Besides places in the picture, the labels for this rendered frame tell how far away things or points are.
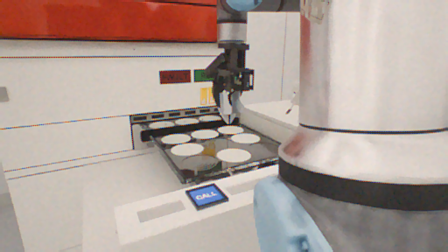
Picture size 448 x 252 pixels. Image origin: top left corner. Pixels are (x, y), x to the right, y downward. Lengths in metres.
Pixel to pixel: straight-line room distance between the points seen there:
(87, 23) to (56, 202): 0.58
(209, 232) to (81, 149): 0.65
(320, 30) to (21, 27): 0.80
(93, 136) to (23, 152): 0.19
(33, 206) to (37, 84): 0.39
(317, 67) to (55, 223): 1.03
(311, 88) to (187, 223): 0.29
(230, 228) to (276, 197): 0.28
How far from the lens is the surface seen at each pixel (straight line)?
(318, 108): 0.17
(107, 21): 0.88
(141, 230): 0.40
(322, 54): 0.17
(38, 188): 1.04
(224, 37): 0.64
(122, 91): 0.94
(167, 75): 0.96
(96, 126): 0.96
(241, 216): 0.44
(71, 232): 1.12
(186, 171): 0.67
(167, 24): 0.92
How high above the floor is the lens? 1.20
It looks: 16 degrees down
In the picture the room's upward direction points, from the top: straight up
